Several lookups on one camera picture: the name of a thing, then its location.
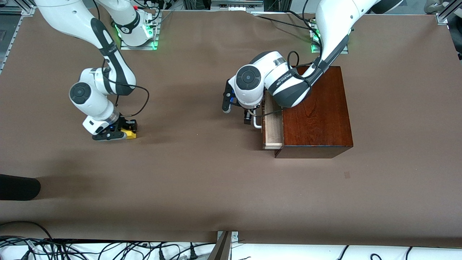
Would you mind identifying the dark brown wooden cabinet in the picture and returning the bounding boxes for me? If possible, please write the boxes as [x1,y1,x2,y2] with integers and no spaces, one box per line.
[274,66,353,159]

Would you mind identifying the white sheet below table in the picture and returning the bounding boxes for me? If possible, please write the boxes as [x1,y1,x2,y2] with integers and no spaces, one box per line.
[0,240,462,260]

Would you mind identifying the metal table bracket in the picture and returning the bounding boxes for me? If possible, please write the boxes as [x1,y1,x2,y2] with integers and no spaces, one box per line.
[208,230,239,260]

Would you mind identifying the metal equipment rack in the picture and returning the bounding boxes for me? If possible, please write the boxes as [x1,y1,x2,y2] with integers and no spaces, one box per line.
[159,0,300,15]

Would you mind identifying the brown paper table cover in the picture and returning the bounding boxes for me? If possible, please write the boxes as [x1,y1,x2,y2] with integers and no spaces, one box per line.
[0,7,462,248]

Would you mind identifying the aluminium frame rail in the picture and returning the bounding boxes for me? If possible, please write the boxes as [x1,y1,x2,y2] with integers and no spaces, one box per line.
[0,5,36,74]

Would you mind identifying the aluminium corner profile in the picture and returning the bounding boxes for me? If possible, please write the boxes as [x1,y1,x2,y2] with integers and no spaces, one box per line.
[435,0,462,25]

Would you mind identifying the tangled black cables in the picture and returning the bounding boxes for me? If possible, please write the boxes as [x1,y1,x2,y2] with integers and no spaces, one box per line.
[0,221,217,260]

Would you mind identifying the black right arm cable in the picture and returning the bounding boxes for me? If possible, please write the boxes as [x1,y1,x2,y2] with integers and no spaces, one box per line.
[102,60,150,118]

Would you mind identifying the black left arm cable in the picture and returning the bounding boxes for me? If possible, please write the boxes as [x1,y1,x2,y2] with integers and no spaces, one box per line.
[286,51,319,89]

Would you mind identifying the black cylindrical object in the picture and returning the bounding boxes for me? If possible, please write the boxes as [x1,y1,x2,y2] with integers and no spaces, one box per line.
[0,174,41,201]

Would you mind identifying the black base cable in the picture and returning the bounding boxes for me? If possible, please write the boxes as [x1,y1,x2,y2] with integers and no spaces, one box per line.
[253,11,318,36]

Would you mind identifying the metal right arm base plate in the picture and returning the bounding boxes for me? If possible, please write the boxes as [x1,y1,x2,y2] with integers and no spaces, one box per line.
[120,11,160,50]

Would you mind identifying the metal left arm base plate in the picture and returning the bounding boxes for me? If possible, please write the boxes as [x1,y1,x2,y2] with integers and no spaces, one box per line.
[310,29,350,55]

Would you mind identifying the wooden drawer with white handle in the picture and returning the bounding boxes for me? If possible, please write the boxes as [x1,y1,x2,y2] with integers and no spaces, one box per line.
[253,90,284,150]

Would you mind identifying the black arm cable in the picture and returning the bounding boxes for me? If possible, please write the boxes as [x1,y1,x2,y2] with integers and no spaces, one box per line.
[286,51,319,89]
[102,60,150,118]

